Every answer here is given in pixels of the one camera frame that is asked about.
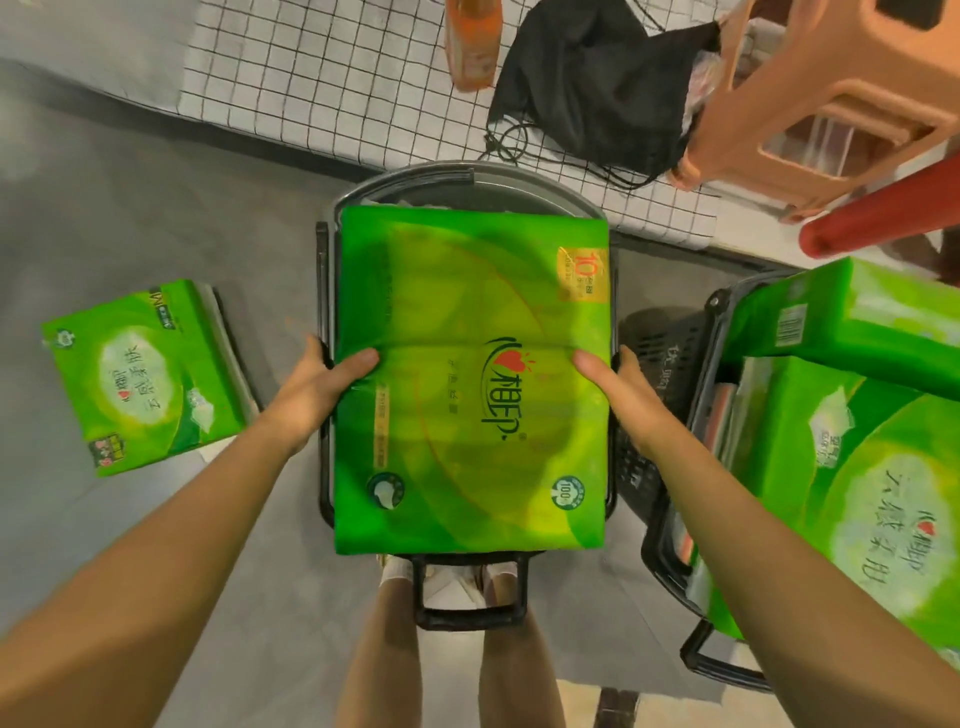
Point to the person's left hand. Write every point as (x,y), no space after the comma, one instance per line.
(311,394)

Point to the large green tissue pack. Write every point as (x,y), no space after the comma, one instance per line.
(472,382)

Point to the person's right leg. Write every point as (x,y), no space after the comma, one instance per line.
(517,667)

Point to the small green tissue pack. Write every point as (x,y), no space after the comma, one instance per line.
(146,375)

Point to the orange plastic stool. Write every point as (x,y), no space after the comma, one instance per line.
(825,97)

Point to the white grid-patterned mat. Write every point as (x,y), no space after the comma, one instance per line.
(375,82)

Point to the person's left leg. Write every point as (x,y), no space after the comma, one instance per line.
(379,660)

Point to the person's right thumb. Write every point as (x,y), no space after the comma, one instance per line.
(596,371)

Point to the person's right forearm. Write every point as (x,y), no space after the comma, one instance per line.
(795,577)

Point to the person's shoe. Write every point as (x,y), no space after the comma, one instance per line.
(396,568)
(501,571)

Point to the orange drink bottle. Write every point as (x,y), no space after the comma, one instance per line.
(472,41)

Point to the person's leg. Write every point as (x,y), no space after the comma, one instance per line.
(379,660)
(517,667)

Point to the red cylindrical pole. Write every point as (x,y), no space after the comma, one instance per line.
(877,217)

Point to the person's left thumb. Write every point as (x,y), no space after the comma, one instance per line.
(357,367)

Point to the person's left forearm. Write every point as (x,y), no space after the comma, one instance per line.
(127,570)

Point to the person's right shoe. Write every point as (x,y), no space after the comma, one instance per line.
(501,571)

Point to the black shopping basket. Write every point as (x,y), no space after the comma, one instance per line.
(450,191)
(664,390)

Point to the person's left shoe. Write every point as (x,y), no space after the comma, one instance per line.
(396,568)

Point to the person's right hand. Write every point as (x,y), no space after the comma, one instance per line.
(637,405)

